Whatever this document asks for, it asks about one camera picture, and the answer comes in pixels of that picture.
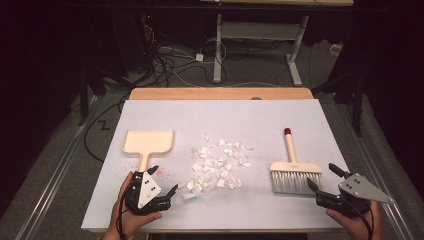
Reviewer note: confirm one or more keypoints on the white box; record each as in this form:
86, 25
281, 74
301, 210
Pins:
336, 49

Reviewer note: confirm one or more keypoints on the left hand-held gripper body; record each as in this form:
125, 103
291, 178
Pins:
146, 190

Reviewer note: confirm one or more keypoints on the person's right hand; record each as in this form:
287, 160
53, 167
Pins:
355, 228

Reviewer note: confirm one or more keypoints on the person's left hand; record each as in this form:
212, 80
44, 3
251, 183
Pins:
131, 221

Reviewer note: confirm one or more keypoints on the wooden table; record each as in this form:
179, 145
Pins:
216, 93

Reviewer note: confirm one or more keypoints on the white frame desk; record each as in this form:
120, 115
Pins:
217, 50

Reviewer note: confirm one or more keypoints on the pile of white paper scraps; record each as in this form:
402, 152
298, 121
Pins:
208, 165

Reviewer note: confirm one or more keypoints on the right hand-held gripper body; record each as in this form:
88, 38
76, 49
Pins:
361, 190

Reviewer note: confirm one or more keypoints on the metal floor rail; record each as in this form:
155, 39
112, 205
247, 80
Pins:
383, 186
53, 186

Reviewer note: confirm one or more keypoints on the white foam board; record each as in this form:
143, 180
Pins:
233, 116

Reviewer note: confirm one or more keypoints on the white power adapter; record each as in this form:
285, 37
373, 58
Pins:
199, 57

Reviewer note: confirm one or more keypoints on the cream brush with red tip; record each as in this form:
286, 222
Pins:
293, 166

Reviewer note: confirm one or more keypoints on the cream plastic dustpan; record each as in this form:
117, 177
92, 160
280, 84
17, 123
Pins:
148, 141

